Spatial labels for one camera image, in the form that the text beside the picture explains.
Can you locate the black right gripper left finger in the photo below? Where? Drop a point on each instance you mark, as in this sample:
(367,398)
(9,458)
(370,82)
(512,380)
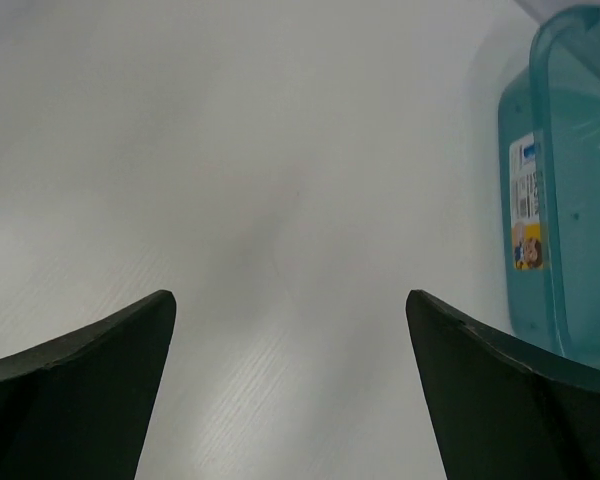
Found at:
(79,406)

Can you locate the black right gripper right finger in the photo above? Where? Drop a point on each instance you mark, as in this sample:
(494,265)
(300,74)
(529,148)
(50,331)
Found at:
(502,408)

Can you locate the teal plastic tray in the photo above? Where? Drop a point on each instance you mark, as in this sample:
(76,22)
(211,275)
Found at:
(549,158)

